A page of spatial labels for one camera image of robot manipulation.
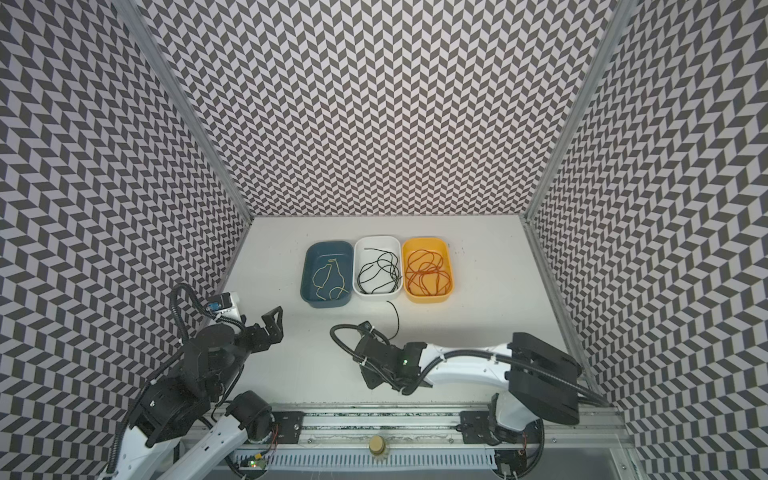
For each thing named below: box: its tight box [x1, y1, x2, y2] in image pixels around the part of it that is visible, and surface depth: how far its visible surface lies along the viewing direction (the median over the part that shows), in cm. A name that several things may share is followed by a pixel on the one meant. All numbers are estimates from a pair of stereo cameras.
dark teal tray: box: [300, 240, 354, 308], surface depth 101 cm
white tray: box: [353, 235, 403, 300], surface depth 101 cm
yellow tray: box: [402, 237, 454, 303], surface depth 102 cm
